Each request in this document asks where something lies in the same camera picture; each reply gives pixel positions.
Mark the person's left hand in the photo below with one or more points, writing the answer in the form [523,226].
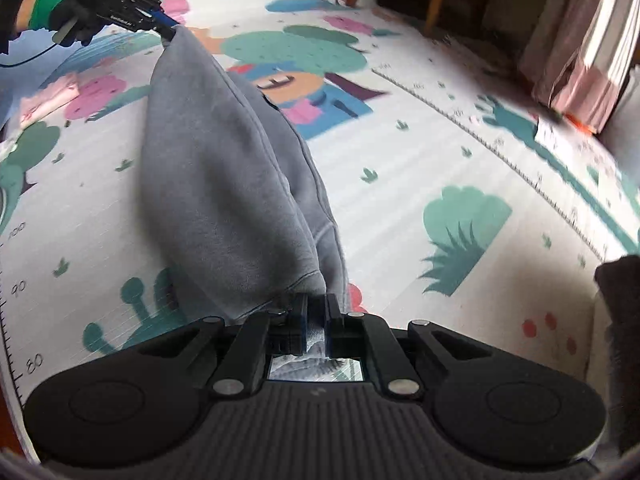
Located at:
[70,12]

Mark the orange object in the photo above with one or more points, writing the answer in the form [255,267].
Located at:
[582,124]

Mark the printed play mat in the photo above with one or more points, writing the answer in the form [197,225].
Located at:
[425,170]

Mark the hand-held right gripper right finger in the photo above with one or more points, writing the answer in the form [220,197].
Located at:
[332,321]

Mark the folded pink cloth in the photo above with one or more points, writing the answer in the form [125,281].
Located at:
[47,97]

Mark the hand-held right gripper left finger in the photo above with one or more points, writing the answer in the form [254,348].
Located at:
[300,321]

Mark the dark cloth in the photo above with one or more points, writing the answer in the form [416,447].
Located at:
[622,340]

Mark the pink striped curtain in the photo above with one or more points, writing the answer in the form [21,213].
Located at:
[585,45]

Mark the grey sweatshirt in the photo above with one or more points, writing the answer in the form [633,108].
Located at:
[220,185]

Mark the white paper sheet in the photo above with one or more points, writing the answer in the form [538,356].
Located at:
[549,132]

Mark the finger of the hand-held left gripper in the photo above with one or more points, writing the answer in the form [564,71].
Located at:
[159,19]

